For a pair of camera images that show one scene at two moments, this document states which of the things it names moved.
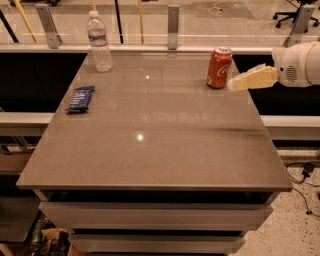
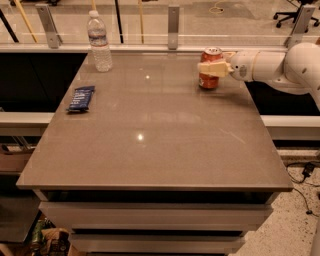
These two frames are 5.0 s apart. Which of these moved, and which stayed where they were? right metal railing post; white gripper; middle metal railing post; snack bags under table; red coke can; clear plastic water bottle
Moved: white gripper; red coke can
Stayed: clear plastic water bottle; middle metal railing post; snack bags under table; right metal railing post
